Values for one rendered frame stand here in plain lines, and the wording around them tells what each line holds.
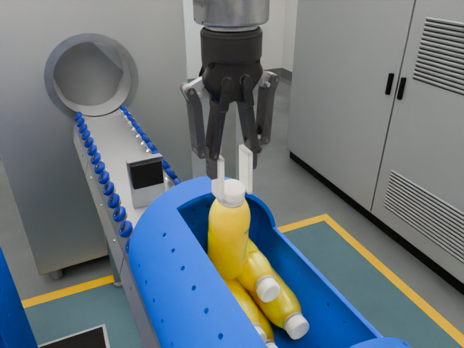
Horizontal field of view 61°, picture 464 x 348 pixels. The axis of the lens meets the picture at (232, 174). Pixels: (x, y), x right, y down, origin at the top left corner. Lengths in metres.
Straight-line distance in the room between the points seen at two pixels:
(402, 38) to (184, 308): 2.03
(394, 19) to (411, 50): 0.20
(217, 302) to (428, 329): 1.81
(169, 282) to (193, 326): 0.09
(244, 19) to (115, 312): 1.89
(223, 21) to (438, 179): 1.96
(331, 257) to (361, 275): 0.21
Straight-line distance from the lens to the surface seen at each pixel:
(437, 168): 2.30
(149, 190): 1.19
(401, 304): 2.32
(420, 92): 2.30
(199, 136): 0.50
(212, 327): 0.51
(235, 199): 0.57
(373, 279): 2.40
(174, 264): 0.60
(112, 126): 1.82
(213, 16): 0.46
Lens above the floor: 1.59
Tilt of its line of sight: 29 degrees down
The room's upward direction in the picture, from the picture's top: straight up
